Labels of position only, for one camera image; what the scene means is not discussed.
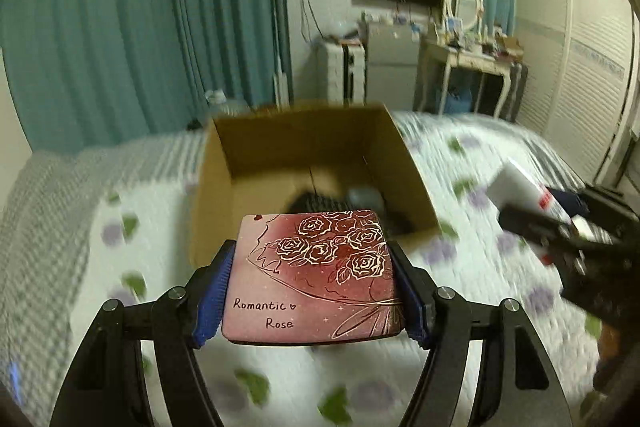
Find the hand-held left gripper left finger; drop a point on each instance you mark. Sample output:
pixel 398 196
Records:
pixel 216 302

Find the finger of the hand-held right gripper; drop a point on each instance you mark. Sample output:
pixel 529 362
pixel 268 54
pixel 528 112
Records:
pixel 567 203
pixel 535 227

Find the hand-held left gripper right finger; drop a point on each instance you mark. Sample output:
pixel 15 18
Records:
pixel 416 307

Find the white tube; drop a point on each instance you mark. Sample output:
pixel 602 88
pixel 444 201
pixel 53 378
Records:
pixel 515 187

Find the red rose-print tin box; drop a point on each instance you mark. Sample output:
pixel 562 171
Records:
pixel 310 287

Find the brown cardboard box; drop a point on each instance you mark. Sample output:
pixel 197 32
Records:
pixel 260 147

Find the grey-blue object in box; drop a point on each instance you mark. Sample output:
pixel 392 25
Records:
pixel 364 197

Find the black object in box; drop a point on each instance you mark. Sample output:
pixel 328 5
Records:
pixel 320 201

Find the white louvred wardrobe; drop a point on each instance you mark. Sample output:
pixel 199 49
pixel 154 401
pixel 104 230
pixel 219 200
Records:
pixel 585 57

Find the blue bag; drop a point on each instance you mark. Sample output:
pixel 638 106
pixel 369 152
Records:
pixel 456 101

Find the white vanity table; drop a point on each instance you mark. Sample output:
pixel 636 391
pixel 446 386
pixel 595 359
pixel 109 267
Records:
pixel 475 62

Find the clutter of vanity items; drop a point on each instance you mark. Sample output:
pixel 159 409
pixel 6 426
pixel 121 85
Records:
pixel 480 42

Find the grey striped blanket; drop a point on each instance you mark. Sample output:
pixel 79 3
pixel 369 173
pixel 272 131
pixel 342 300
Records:
pixel 45 217

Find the grey mini fridge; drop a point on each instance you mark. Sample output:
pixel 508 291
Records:
pixel 392 67

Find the white oval vanity mirror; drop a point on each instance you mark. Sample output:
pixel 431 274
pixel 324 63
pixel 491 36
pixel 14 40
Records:
pixel 462 2

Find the white drawer unit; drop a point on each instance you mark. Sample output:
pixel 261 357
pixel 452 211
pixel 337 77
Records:
pixel 340 72

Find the wide teal curtain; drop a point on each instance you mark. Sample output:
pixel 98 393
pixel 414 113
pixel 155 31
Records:
pixel 90 17

